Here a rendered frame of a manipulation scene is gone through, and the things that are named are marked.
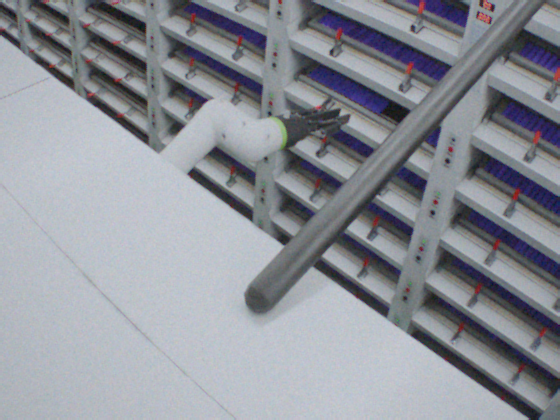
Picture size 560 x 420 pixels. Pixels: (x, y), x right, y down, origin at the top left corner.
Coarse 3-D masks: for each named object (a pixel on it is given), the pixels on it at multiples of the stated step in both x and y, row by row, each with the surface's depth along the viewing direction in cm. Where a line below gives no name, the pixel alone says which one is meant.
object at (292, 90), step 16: (304, 64) 222; (320, 64) 225; (288, 80) 220; (352, 80) 218; (288, 96) 222; (304, 96) 217; (352, 128) 206; (368, 128) 205; (368, 144) 206; (416, 160) 195; (432, 160) 188
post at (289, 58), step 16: (272, 0) 205; (288, 0) 200; (304, 0) 203; (272, 16) 208; (288, 16) 203; (272, 32) 212; (288, 48) 211; (288, 64) 216; (272, 80) 223; (272, 160) 242; (256, 176) 254; (272, 176) 247; (256, 192) 258; (272, 192) 251; (256, 208) 263; (256, 224) 268
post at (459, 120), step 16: (464, 48) 163; (464, 96) 170; (480, 96) 166; (464, 112) 172; (448, 128) 179; (464, 128) 175; (464, 144) 177; (464, 160) 181; (432, 176) 191; (448, 176) 187; (448, 192) 189; (448, 208) 192; (416, 224) 205; (432, 224) 200; (416, 240) 208; (432, 240) 203; (432, 256) 206; (416, 272) 214; (400, 288) 223; (416, 288) 217; (400, 304) 227; (416, 304) 221
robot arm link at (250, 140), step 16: (240, 112) 167; (224, 128) 165; (240, 128) 162; (256, 128) 162; (272, 128) 166; (224, 144) 167; (240, 144) 161; (256, 144) 161; (272, 144) 165; (256, 160) 165
